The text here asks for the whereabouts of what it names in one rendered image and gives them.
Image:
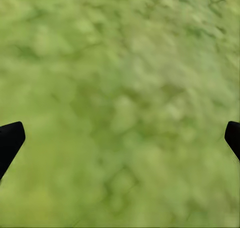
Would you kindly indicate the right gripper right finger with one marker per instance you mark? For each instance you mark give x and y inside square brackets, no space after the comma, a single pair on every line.
[232,136]

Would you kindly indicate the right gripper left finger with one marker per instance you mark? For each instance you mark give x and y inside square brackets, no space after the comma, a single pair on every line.
[12,136]

